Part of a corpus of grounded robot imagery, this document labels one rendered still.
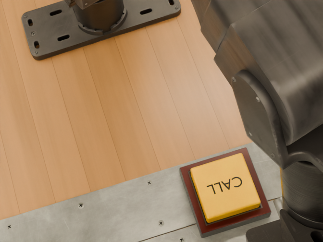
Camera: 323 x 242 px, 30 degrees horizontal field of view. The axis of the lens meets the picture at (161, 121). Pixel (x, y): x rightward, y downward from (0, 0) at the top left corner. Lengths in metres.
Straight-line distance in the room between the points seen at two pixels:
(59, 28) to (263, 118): 0.51
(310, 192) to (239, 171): 0.30
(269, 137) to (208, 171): 0.34
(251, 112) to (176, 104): 0.41
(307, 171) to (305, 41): 0.08
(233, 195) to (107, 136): 0.17
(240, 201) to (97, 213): 0.16
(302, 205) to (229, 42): 0.12
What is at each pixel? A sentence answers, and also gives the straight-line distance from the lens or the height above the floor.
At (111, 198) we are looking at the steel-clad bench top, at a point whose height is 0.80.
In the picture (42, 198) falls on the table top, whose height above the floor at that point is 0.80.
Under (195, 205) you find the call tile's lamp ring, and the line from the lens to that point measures 0.66.
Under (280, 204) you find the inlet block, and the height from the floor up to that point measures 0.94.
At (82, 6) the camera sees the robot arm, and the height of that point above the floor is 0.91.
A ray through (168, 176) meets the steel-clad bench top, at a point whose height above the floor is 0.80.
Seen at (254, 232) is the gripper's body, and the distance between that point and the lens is 0.45.
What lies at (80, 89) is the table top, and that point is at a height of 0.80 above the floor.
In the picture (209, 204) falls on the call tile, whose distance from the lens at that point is 0.65.
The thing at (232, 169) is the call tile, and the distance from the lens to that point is 0.66.
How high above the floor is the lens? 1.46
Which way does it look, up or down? 67 degrees down
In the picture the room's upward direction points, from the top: 9 degrees counter-clockwise
